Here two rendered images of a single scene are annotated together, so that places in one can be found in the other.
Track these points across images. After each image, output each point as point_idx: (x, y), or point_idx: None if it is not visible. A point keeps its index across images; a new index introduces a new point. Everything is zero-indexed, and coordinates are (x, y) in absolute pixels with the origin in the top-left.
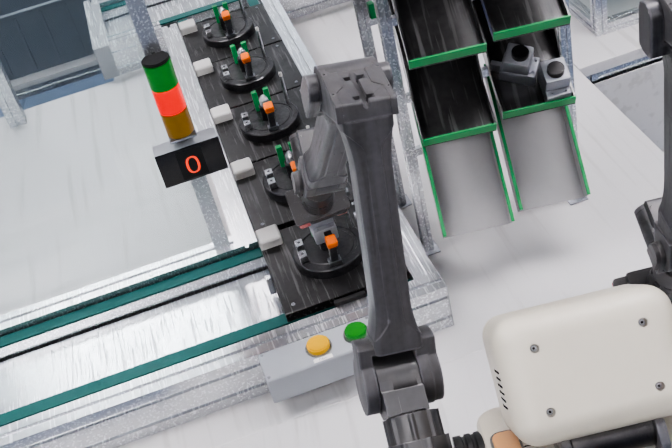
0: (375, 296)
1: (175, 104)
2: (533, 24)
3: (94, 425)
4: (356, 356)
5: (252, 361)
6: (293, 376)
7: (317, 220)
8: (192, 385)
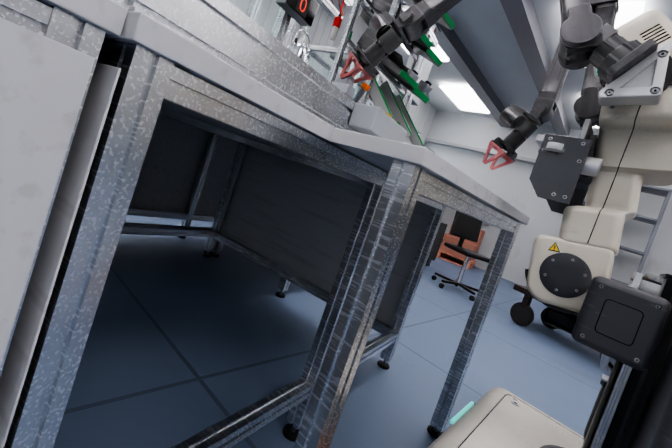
0: None
1: None
2: (436, 55)
3: (270, 54)
4: (581, 9)
5: (351, 105)
6: (385, 117)
7: (370, 66)
8: (326, 89)
